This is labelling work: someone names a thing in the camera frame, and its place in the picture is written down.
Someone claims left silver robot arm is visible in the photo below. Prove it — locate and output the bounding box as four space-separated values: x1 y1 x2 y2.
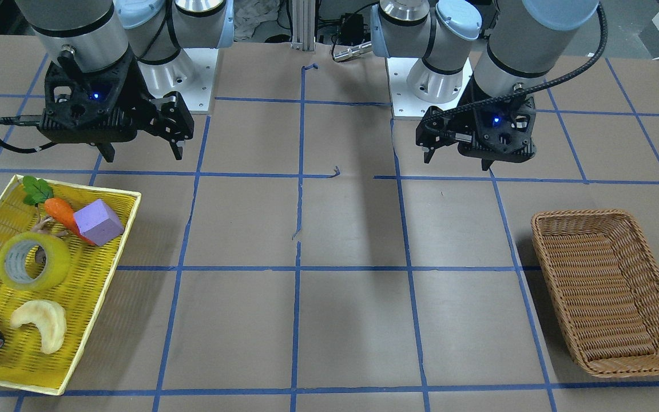
370 1 608 171

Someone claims yellow woven tray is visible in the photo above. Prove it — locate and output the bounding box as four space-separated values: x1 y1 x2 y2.
0 175 141 395

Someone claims small beige root toy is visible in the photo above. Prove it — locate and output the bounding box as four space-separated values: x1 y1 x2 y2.
29 216 70 238

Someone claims black corrugated cable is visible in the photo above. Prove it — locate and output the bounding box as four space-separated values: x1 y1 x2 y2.
424 3 608 124

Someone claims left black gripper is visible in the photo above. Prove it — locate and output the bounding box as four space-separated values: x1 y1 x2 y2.
416 96 538 172

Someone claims yellow tape roll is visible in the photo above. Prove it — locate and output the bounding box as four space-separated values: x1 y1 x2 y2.
0 232 71 291

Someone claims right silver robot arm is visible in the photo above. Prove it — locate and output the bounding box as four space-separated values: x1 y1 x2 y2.
0 1 235 162

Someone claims toy carrot with leaves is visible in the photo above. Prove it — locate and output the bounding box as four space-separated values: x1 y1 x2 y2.
22 175 95 245

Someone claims aluminium frame post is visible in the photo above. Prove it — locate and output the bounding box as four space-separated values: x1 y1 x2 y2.
290 1 317 53

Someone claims purple foam block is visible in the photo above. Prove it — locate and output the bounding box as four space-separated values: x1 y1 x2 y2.
74 199 125 246

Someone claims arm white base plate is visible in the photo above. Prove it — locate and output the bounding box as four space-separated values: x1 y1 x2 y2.
386 58 473 120
138 49 219 114

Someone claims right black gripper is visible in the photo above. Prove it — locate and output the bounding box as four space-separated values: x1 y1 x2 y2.
39 47 194 163

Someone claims beige croissant toy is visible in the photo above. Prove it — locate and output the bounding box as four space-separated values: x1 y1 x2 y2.
10 299 66 354

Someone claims brown wicker basket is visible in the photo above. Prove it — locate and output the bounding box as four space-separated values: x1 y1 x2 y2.
531 209 659 378

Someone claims silver cylindrical connector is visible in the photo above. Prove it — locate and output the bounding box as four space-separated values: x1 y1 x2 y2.
332 41 373 63

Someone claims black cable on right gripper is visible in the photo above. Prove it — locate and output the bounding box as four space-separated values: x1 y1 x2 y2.
0 116 58 154

